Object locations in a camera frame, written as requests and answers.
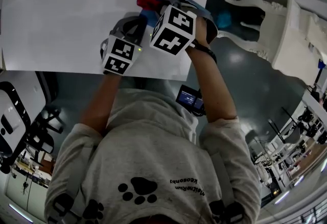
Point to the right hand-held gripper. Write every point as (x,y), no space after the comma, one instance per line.
(173,29)

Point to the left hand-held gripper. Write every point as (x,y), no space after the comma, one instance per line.
(120,54)

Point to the person's left forearm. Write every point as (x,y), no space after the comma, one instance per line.
(104,105)

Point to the person's right forearm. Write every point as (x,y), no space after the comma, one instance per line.
(214,90)

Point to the person's right hand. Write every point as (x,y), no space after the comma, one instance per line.
(202,31)

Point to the teal plastic object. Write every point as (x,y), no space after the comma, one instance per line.
(224,19)

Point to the person's trousers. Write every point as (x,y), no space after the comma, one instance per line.
(155,87)

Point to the black device with blue screen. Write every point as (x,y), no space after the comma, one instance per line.
(187,98)

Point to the white ornate chair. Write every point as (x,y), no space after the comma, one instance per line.
(286,39)

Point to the person's grey paw-print sweatshirt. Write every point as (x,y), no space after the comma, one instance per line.
(153,154)

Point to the black chair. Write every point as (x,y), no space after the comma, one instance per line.
(43,133)

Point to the small blue object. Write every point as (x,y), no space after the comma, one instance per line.
(321,64)

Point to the white shelving with clutter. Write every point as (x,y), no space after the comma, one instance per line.
(293,146)

